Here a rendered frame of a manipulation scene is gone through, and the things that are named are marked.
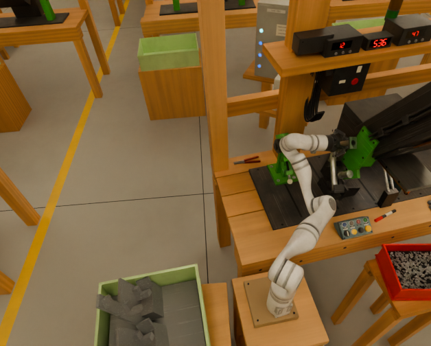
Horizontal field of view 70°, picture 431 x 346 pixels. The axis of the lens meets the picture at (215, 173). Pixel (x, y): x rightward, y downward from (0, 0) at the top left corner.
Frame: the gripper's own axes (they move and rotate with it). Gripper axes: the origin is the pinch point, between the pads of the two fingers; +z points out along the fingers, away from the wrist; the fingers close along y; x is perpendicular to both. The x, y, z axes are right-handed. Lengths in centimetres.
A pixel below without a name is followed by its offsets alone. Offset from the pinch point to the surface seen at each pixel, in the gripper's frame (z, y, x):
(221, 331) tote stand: -64, -79, 2
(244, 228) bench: -45, -41, 21
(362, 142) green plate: 3.2, -0.1, -5.1
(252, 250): -46, -49, 10
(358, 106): 12.9, 19.1, 7.5
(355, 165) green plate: 3.0, -10.4, -1.2
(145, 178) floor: -80, -19, 185
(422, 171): 27.0, -14.0, -15.2
